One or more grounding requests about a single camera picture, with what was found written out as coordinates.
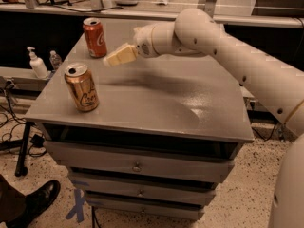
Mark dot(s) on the white pump soap bottle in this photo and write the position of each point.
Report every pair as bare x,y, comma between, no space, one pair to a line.
37,64

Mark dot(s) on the gold sparkling water can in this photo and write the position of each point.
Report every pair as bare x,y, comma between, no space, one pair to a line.
81,86

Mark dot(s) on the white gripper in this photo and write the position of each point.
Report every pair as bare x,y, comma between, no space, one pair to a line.
142,42

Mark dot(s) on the black table leg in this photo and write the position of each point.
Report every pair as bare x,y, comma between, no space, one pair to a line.
21,170

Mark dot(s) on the grey drawer cabinet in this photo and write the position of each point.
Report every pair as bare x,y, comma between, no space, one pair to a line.
164,135

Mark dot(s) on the dark trouser leg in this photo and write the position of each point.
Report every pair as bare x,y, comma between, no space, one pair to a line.
12,202

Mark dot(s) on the small clear water bottle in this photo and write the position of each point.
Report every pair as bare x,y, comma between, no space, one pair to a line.
55,59

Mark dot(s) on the blue tape mark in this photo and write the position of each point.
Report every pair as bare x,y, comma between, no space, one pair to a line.
79,210

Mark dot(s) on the black leather shoe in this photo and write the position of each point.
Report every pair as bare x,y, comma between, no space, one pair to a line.
36,203

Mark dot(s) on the red coke can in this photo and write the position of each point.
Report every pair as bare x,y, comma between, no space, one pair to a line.
94,36

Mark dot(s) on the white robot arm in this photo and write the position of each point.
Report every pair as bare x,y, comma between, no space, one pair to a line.
278,86

